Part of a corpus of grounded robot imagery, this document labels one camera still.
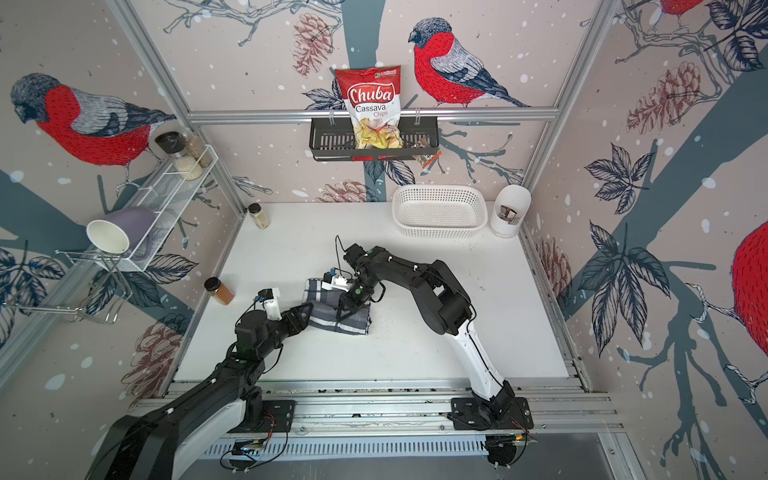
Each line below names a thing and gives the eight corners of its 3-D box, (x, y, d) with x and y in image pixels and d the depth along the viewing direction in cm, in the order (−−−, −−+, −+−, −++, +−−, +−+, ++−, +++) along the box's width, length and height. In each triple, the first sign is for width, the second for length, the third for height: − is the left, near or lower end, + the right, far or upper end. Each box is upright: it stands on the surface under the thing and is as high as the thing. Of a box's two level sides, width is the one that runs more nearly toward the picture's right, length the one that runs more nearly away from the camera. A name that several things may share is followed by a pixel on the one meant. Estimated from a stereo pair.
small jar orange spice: (215, 305, 96) (200, 290, 88) (220, 292, 99) (206, 277, 91) (230, 305, 96) (216, 290, 88) (235, 292, 99) (222, 277, 91)
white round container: (485, 235, 115) (496, 207, 102) (491, 210, 123) (502, 181, 111) (514, 243, 112) (528, 215, 100) (518, 217, 121) (532, 188, 109)
